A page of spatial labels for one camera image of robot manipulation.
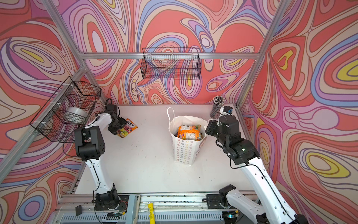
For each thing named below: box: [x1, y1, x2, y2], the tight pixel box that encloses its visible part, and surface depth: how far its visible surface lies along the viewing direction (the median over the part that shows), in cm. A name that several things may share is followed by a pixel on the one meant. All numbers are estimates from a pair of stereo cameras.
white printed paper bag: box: [166, 106, 208, 166], surface depth 80 cm
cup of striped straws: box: [209, 95, 226, 120], surface depth 101 cm
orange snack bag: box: [177, 124, 202, 142], surface depth 80 cm
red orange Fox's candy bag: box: [116, 118, 138, 139], surface depth 103 cm
